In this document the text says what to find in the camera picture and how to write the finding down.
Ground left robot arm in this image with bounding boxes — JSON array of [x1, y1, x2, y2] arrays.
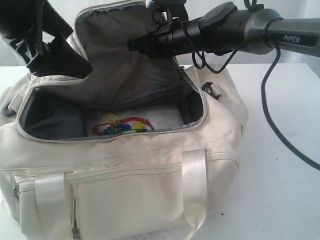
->
[[0, 0, 93, 79]]

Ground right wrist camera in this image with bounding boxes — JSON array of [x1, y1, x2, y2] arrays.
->
[[145, 0, 189, 23]]

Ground cream white duffel bag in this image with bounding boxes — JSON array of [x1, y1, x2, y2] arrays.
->
[[0, 0, 248, 240]]

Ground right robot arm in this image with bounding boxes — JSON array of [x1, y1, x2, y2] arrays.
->
[[127, 0, 320, 58]]

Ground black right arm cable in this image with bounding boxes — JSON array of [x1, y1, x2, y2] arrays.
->
[[149, 0, 320, 172]]

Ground paper label with blue print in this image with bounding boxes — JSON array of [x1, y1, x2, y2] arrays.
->
[[131, 233, 155, 240]]

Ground grey plastic-wrapped package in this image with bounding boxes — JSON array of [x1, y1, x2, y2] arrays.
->
[[85, 105, 184, 137]]

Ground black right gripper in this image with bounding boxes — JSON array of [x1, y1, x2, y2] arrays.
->
[[127, 18, 200, 59]]

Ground colourful key bunch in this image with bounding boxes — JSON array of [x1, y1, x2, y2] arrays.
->
[[92, 112, 154, 136]]

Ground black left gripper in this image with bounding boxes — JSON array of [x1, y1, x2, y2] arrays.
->
[[0, 27, 93, 79]]

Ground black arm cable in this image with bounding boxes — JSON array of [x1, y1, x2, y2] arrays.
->
[[149, 0, 320, 172], [33, 0, 48, 58]]

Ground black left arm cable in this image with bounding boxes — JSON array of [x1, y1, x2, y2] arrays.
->
[[33, 0, 48, 58]]

